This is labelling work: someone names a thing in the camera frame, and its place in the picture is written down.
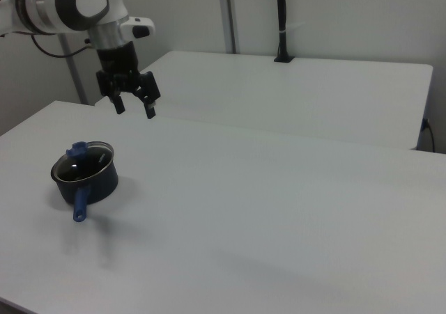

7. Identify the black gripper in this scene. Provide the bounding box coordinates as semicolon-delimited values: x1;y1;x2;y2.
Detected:
95;42;162;120

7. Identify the glass lid with blue knob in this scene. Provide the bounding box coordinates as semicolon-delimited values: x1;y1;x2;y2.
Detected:
52;140;115;182

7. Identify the dark blue saucepan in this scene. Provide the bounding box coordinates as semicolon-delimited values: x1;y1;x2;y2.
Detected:
51;141;120;223

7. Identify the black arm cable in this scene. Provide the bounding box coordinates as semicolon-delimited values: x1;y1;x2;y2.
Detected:
30;34;95;58

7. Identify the grey metal partition post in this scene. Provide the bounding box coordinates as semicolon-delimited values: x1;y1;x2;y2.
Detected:
217;0;242;55

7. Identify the black camera pole with base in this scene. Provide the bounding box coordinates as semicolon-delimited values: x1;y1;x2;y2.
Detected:
273;0;296;63

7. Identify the black cable at table edge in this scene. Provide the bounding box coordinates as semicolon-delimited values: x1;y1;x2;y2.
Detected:
422;118;437;152

